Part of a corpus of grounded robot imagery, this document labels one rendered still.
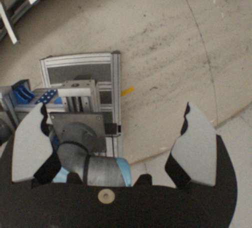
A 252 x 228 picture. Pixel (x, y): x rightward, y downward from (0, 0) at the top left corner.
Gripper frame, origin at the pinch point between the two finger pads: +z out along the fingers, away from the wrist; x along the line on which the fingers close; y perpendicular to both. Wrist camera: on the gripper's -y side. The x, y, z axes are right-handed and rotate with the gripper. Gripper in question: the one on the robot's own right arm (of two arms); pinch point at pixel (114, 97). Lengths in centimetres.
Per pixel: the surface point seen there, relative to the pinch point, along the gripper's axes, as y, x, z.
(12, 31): -15, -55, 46
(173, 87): 56, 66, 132
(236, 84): 45, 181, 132
